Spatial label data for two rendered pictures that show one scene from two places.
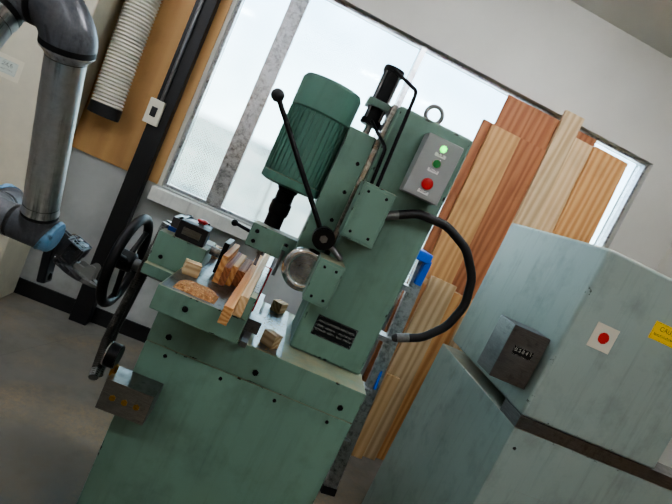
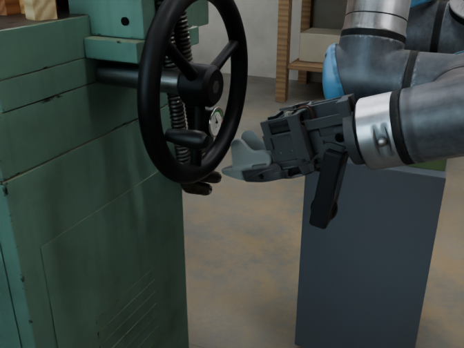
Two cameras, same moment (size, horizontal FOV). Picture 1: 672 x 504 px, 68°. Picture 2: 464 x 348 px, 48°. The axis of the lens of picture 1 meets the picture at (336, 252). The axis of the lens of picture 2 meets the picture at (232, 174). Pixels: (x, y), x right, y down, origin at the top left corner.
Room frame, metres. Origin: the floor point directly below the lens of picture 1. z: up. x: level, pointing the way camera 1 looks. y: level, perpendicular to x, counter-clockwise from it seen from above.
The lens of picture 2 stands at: (2.00, 0.97, 1.00)
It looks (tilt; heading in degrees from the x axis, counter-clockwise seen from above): 24 degrees down; 212
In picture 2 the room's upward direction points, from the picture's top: straight up
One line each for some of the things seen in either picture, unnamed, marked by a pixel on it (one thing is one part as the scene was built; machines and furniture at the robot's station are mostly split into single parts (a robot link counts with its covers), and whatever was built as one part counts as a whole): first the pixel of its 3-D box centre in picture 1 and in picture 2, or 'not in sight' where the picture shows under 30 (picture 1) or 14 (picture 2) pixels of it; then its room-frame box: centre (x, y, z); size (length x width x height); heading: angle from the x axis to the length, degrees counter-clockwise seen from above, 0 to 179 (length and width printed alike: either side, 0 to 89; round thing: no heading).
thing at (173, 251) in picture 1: (183, 251); (132, 1); (1.36, 0.39, 0.91); 0.15 x 0.14 x 0.09; 6
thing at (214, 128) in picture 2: (113, 359); (209, 125); (1.15, 0.38, 0.65); 0.06 x 0.04 x 0.08; 6
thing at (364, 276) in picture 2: not in sight; (371, 242); (0.80, 0.65, 0.28); 0.30 x 0.30 x 0.55; 9
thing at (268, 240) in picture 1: (271, 243); not in sight; (1.44, 0.18, 1.03); 0.14 x 0.07 x 0.09; 96
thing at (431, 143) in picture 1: (430, 169); not in sight; (1.33, -0.13, 1.40); 0.10 x 0.06 x 0.16; 96
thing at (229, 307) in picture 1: (245, 281); not in sight; (1.33, 0.19, 0.92); 0.66 x 0.02 x 0.04; 6
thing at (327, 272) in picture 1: (323, 280); not in sight; (1.30, 0.00, 1.02); 0.09 x 0.07 x 0.12; 6
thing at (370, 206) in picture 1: (366, 214); not in sight; (1.31, -0.03, 1.23); 0.09 x 0.08 x 0.15; 96
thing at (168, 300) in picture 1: (205, 278); (92, 26); (1.37, 0.30, 0.87); 0.61 x 0.30 x 0.06; 6
